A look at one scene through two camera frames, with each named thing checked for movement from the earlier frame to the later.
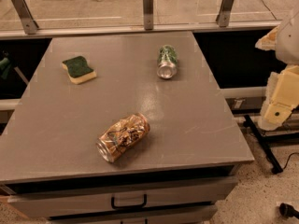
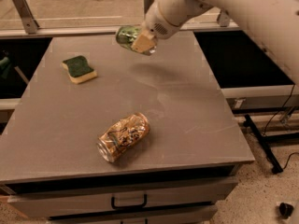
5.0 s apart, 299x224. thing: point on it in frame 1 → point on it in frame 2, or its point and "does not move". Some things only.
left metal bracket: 27,21 does not move
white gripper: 288,42 → 157,21
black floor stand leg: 275,165 does not move
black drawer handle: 129,206 does not move
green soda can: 167,62 → 125,36
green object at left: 5,65 does not move
